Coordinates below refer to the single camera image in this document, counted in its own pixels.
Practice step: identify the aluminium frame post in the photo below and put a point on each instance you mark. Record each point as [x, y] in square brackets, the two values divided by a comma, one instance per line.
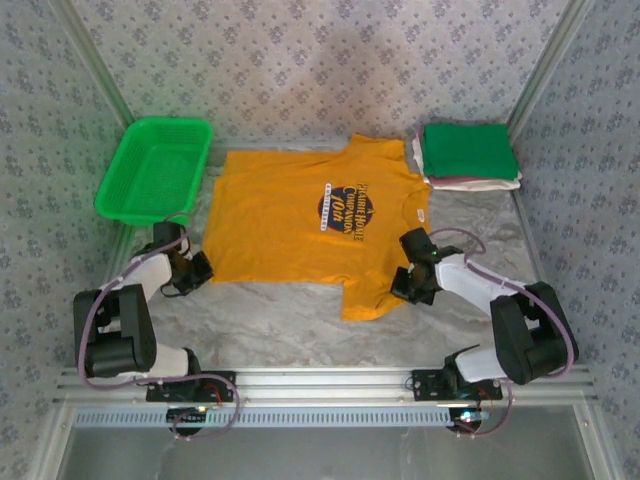
[547, 65]
[92, 65]

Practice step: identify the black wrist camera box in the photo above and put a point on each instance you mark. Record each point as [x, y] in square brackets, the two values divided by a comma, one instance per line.
[417, 244]
[166, 233]

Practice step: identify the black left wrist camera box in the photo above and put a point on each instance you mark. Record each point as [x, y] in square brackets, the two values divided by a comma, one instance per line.
[166, 233]

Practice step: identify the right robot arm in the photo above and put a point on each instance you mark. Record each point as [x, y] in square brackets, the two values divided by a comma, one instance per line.
[530, 330]

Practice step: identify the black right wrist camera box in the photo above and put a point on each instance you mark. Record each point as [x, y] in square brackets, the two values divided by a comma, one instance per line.
[417, 244]

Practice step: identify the green folded t-shirt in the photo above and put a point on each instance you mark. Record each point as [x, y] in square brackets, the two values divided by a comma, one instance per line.
[467, 150]

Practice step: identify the orange printed t-shirt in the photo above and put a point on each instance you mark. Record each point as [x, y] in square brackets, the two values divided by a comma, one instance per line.
[280, 225]

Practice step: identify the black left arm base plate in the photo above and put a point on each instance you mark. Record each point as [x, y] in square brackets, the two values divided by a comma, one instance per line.
[220, 387]

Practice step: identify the stack of folded clothes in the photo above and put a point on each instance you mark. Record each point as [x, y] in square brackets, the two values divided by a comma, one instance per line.
[480, 186]

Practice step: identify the black controller board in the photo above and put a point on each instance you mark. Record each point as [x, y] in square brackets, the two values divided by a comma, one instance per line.
[467, 419]
[186, 417]

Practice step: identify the green plastic basket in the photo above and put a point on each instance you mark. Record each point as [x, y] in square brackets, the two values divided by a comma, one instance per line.
[150, 175]

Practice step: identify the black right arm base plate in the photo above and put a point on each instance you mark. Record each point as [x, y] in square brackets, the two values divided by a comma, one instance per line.
[425, 385]

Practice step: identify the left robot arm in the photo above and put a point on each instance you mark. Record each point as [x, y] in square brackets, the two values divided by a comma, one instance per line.
[132, 320]

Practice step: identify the aluminium mounting rail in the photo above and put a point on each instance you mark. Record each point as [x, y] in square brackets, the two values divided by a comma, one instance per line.
[325, 385]

